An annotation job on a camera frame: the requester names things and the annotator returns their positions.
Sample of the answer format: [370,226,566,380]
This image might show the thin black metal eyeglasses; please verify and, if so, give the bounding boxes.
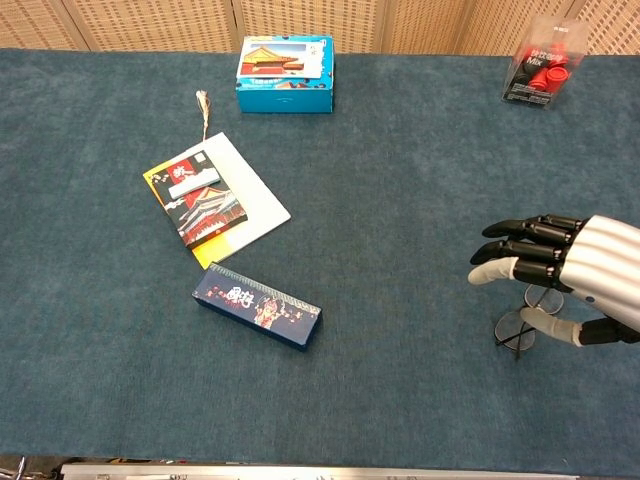
[493,283,566,361]

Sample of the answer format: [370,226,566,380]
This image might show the chrome metal bracket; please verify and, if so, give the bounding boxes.
[0,454,27,480]

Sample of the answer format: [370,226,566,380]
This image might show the black palace print notebook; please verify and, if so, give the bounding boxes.
[149,149,250,250]

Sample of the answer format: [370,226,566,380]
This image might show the clear box with red capsules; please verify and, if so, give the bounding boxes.
[501,13,590,111]

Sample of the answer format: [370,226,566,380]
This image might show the woven rattan folding screen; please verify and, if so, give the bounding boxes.
[0,0,640,57]

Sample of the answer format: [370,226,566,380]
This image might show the long dark blue printed box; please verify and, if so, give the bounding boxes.
[191,261,324,353]

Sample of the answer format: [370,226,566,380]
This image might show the aluminium rail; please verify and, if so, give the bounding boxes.
[59,462,581,480]

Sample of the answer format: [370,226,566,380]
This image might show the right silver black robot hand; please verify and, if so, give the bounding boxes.
[467,213,640,347]

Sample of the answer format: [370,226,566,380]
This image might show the white and yellow booklet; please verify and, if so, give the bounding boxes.
[142,131,292,271]

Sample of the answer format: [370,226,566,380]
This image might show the beige tassel cord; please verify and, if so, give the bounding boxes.
[194,89,212,144]

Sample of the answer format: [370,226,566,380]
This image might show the blue box with palace picture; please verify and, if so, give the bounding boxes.
[234,34,335,115]

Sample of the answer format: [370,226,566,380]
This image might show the teal carpet table cover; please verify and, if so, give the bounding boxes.
[0,47,640,476]

